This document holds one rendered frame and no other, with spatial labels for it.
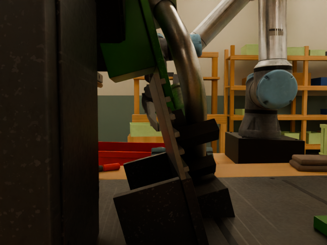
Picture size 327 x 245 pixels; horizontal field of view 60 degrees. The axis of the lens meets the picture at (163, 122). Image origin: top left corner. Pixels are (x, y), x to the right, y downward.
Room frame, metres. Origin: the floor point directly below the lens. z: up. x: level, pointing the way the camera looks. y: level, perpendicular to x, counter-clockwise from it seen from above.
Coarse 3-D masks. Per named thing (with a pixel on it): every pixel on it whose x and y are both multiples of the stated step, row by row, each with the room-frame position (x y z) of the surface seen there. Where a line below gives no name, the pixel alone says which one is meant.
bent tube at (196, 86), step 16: (160, 0) 0.41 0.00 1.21; (160, 16) 0.39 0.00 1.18; (176, 16) 0.38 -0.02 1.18; (176, 32) 0.36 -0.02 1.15; (176, 48) 0.35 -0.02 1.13; (192, 48) 0.35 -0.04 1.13; (176, 64) 0.35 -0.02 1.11; (192, 64) 0.34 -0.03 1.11; (192, 80) 0.34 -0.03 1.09; (192, 96) 0.35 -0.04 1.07; (192, 112) 0.36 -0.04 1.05
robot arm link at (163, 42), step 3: (159, 33) 0.96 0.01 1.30; (159, 36) 0.95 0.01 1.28; (162, 36) 0.96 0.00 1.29; (159, 39) 0.94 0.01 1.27; (162, 39) 0.93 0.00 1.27; (165, 39) 0.93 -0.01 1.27; (162, 42) 0.92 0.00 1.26; (165, 42) 0.92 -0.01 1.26; (162, 45) 0.92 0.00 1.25; (165, 45) 0.92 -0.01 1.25; (162, 48) 0.92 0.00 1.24; (165, 48) 0.92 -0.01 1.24; (162, 51) 0.92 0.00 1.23; (165, 51) 0.92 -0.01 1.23; (165, 54) 0.93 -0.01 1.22; (165, 57) 0.93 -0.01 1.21; (168, 57) 0.93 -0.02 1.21; (168, 60) 0.95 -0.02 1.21
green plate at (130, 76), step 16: (128, 0) 0.41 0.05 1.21; (144, 0) 0.40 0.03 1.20; (128, 16) 0.41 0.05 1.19; (144, 16) 0.40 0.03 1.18; (128, 32) 0.41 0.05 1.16; (144, 32) 0.41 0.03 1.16; (112, 48) 0.41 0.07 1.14; (128, 48) 0.41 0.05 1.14; (144, 48) 0.41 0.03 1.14; (160, 48) 0.40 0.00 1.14; (112, 64) 0.41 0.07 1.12; (128, 64) 0.41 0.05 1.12; (144, 64) 0.41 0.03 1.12; (160, 64) 0.40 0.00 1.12; (112, 80) 0.45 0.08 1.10
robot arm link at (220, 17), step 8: (224, 0) 1.04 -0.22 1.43; (232, 0) 1.02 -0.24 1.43; (240, 0) 1.02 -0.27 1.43; (248, 0) 1.04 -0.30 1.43; (216, 8) 1.04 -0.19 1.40; (224, 8) 1.03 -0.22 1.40; (232, 8) 1.03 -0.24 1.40; (240, 8) 1.04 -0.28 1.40; (208, 16) 1.05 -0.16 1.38; (216, 16) 1.03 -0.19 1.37; (224, 16) 1.03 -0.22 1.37; (232, 16) 1.04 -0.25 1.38; (200, 24) 1.05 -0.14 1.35; (208, 24) 1.03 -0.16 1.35; (216, 24) 1.03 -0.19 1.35; (224, 24) 1.04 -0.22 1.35; (192, 32) 1.06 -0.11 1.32; (200, 32) 1.03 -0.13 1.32; (208, 32) 1.03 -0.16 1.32; (216, 32) 1.04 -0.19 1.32; (208, 40) 1.05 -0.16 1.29
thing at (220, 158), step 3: (213, 153) 1.21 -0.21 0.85; (216, 153) 1.21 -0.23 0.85; (219, 153) 1.21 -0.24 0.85; (222, 153) 1.21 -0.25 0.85; (216, 156) 1.14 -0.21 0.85; (219, 156) 1.14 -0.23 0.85; (222, 156) 1.14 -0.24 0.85; (225, 156) 1.14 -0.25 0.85; (216, 159) 1.07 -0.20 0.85; (219, 159) 1.07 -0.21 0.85; (222, 159) 1.07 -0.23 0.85; (225, 159) 1.07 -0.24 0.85; (228, 159) 1.07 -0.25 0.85; (216, 162) 1.05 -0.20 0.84; (219, 162) 1.01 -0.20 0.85; (222, 162) 1.01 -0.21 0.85; (225, 162) 1.01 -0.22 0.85; (228, 162) 1.01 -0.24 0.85; (231, 162) 1.01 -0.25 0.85
